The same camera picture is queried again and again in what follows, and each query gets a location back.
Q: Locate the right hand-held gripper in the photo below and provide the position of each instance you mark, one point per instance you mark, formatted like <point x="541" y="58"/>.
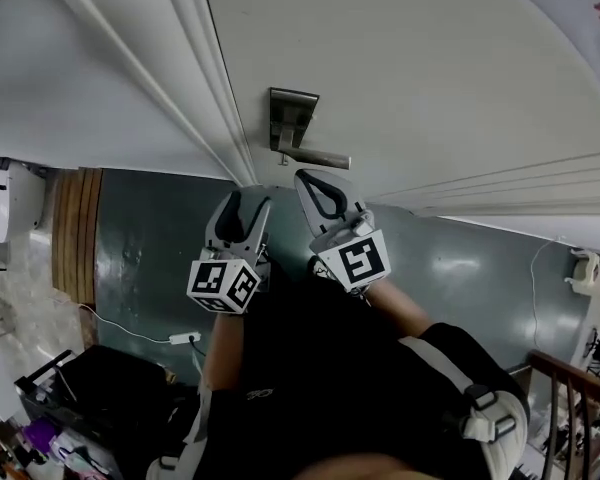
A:
<point x="360" y="260"/>

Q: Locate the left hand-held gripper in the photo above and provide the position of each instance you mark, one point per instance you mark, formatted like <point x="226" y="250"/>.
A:
<point x="215" y="283"/>

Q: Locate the person's left forearm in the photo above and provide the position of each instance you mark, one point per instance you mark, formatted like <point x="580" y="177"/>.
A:
<point x="222" y="348"/>

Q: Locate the white shoulder harness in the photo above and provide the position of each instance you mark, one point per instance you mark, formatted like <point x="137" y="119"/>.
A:
<point x="500" y="418"/>

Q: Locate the white rounded robot base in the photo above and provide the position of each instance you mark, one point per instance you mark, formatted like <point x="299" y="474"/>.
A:
<point x="15" y="203"/>

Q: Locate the person's right forearm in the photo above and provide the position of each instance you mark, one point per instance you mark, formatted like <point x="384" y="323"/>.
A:
<point x="395" y="308"/>

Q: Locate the metal door lock plate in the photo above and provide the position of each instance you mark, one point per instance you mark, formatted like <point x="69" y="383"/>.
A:
<point x="292" y="110"/>

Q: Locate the white panelled door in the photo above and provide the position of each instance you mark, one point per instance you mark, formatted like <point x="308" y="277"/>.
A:
<point x="405" y="68"/>

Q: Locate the paper sign with red text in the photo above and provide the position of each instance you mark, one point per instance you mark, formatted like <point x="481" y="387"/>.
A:
<point x="580" y="8"/>

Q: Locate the white power strip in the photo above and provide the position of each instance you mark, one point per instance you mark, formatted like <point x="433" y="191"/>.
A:
<point x="182" y="338"/>

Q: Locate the wooden plank board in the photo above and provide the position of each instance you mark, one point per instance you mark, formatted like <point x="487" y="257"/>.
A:
<point x="77" y="233"/>

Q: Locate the person's black shirt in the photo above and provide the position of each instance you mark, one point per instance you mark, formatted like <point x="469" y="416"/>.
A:
<point x="330" y="368"/>

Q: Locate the black bag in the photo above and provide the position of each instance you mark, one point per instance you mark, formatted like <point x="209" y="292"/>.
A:
<point x="110" y="383"/>

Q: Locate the white plastic stool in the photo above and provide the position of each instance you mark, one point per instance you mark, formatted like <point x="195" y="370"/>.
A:
<point x="582" y="273"/>

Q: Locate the purple box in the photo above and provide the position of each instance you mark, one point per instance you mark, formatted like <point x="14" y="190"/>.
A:
<point x="39" y="435"/>

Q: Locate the wooden chair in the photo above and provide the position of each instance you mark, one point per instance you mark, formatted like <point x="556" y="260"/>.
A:
<point x="570" y="375"/>

